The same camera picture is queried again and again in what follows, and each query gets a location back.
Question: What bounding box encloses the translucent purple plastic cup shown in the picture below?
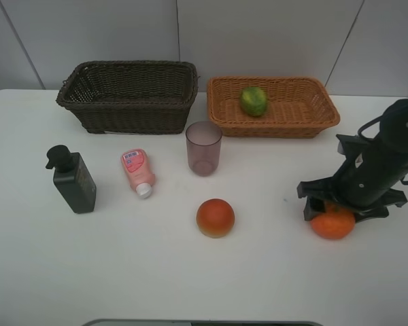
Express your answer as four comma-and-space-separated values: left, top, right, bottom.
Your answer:
186, 121, 222, 177

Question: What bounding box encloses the dark brown wicker basket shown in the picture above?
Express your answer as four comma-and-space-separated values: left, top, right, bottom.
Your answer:
56, 60, 199, 134

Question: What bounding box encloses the pink lotion bottle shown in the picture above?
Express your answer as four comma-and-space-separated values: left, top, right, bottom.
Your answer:
120, 149, 156, 199

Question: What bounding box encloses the red orange half fruit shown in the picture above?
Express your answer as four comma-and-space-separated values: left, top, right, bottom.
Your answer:
196, 198, 235, 238

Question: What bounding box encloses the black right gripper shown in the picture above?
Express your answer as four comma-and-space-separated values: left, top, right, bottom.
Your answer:
297, 134, 408, 223

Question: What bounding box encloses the orange tangerine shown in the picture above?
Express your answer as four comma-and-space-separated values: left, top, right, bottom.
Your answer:
309, 202, 356, 240

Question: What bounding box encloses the light orange wicker basket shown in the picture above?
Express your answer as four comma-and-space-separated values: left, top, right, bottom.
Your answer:
207, 76, 340, 139

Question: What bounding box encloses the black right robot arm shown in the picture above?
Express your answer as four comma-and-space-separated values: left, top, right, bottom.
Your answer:
297, 98, 408, 222

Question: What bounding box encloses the dark green pump bottle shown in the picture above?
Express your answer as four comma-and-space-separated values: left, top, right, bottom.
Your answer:
46, 145, 97, 214

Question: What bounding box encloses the green lime fruit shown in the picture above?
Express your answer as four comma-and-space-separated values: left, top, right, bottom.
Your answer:
239, 86, 267, 117

